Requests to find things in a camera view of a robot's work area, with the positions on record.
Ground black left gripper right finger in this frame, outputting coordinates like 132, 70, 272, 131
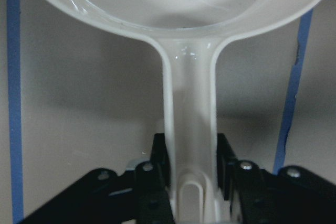
216, 133, 335, 223

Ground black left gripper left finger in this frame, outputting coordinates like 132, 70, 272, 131
21, 133, 173, 223

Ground cream plastic dustpan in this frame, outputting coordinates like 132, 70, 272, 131
47, 0, 321, 223

